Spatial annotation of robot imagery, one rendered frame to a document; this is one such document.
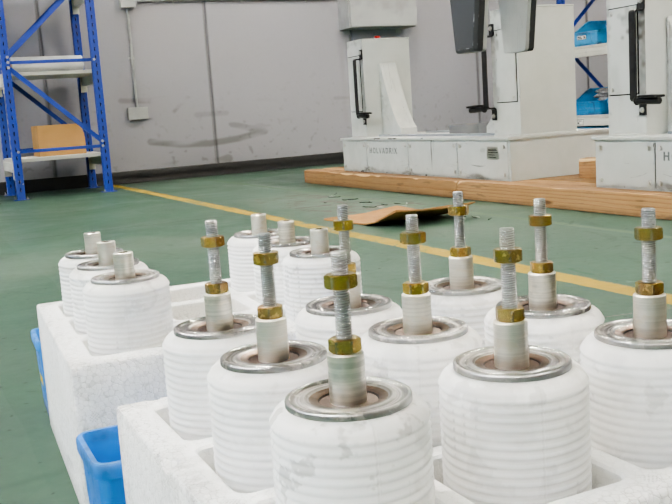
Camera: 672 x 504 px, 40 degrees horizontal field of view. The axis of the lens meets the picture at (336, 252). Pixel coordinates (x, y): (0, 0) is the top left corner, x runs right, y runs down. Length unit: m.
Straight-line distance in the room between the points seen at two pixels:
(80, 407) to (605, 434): 0.56
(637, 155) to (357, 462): 2.90
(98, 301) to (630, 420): 0.59
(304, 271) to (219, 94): 6.09
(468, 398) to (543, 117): 3.49
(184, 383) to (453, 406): 0.24
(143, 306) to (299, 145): 6.38
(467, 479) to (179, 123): 6.53
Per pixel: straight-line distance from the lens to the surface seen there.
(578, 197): 3.49
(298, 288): 1.09
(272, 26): 7.34
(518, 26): 0.59
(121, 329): 1.03
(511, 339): 0.60
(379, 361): 0.68
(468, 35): 0.57
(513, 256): 0.59
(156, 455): 0.71
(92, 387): 1.00
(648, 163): 3.32
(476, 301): 0.82
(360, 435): 0.51
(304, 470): 0.53
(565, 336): 0.73
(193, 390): 0.74
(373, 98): 5.18
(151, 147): 6.99
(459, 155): 4.24
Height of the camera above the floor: 0.42
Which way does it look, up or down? 9 degrees down
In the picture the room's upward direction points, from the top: 4 degrees counter-clockwise
